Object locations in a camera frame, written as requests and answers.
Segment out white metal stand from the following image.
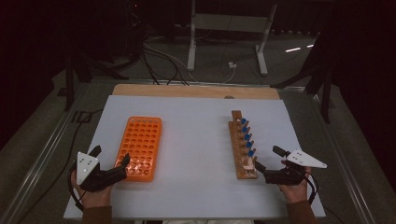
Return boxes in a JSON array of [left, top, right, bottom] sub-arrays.
[[187, 0, 278, 77]]

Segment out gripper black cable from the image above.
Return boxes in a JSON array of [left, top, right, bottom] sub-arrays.
[[66, 163, 86, 213], [298, 171, 320, 206]]

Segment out person's right hand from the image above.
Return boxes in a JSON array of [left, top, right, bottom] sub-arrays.
[[278, 166, 313, 205]]

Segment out wooden peg test tube rack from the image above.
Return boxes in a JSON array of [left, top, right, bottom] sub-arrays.
[[228, 109, 260, 180]]

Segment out black tripod stand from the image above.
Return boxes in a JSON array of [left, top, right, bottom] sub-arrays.
[[62, 46, 129, 112], [270, 29, 335, 124]]

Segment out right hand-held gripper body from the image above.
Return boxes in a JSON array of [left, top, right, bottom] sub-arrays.
[[268, 145, 328, 187]]

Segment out white plug with cable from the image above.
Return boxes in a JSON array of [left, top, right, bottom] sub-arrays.
[[221, 61, 238, 84]]

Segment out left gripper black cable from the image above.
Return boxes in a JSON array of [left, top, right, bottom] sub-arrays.
[[66, 163, 86, 213]]

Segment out bundle of black floor cables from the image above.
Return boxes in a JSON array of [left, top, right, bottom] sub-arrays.
[[139, 40, 191, 87]]

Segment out black floor cable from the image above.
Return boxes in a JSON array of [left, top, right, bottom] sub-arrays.
[[17, 108, 104, 224]]

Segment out orange plastic test tube rack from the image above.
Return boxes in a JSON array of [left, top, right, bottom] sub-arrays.
[[114, 116, 163, 183]]

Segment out white board sheet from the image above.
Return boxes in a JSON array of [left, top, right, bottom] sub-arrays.
[[64, 94, 326, 220]]

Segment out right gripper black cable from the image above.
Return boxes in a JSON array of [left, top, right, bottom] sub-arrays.
[[298, 171, 320, 206]]

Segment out person's left hand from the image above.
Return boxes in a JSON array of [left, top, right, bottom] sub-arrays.
[[70, 172, 115, 210]]

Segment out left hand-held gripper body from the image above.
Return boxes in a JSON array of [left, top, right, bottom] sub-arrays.
[[76, 145, 120, 193]]

